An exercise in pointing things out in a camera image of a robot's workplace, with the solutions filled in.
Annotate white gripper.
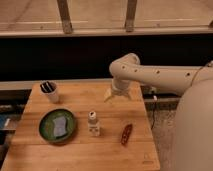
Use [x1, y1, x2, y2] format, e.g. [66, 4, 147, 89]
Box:
[104, 78, 131, 101]

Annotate small clear bottle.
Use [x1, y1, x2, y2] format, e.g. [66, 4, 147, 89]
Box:
[88, 111, 100, 136]

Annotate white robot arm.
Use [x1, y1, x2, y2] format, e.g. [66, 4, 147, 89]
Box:
[104, 53, 213, 171]

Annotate red brown chili pepper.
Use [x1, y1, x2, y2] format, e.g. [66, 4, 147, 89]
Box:
[121, 124, 133, 146]

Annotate white cup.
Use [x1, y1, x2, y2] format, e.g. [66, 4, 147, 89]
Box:
[44, 82, 59, 103]

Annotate grey sponge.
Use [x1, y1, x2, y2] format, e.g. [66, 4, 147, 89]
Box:
[53, 116, 67, 137]

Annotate black utensils in cup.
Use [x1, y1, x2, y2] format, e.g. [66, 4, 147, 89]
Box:
[40, 81, 55, 93]

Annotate green round plate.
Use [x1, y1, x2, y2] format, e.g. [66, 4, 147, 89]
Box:
[39, 109, 77, 144]

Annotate black cable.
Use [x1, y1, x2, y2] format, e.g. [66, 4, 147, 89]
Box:
[150, 95, 158, 131]

